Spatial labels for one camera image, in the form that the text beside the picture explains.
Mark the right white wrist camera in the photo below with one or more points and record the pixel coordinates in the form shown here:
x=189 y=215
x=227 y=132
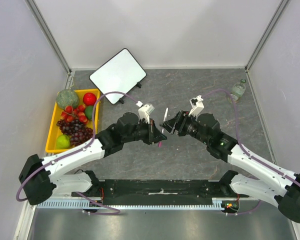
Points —
x=196 y=106

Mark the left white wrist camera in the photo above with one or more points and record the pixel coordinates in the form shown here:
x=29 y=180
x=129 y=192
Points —
x=144 y=111

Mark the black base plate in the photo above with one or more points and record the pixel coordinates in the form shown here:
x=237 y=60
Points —
x=159 y=191

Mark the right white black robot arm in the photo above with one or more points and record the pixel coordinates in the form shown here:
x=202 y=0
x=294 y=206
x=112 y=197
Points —
x=272 y=184

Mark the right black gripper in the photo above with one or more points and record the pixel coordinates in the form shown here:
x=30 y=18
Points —
x=179 y=123

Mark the red strawberry cluster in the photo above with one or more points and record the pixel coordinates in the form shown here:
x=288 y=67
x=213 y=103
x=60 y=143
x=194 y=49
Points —
x=71 y=114

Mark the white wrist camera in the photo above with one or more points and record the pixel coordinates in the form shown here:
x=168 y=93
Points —
x=144 y=111
x=196 y=106

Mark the green lime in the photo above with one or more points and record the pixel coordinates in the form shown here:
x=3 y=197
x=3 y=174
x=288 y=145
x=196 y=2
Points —
x=89 y=112

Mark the green netted melon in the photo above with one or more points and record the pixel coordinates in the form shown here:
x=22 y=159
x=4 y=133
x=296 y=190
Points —
x=67 y=97

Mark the white slotted cable duct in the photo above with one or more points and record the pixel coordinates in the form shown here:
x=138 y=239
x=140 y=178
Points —
x=58 y=203

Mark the white whiteboard black frame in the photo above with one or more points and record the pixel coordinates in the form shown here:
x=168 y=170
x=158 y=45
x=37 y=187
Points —
x=121 y=73

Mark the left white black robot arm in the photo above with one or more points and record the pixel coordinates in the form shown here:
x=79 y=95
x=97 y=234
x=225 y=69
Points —
x=40 y=178

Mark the purple grape bunch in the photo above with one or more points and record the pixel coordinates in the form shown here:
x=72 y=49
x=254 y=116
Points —
x=77 y=132

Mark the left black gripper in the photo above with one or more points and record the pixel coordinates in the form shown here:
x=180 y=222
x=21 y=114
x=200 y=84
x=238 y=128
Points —
x=154 y=134

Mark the red apple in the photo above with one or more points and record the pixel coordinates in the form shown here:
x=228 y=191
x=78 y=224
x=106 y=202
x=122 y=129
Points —
x=89 y=99

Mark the clear glass bottle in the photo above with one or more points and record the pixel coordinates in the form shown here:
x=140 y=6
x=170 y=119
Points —
x=238 y=90

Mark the green pear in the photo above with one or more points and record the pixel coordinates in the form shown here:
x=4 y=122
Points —
x=63 y=142

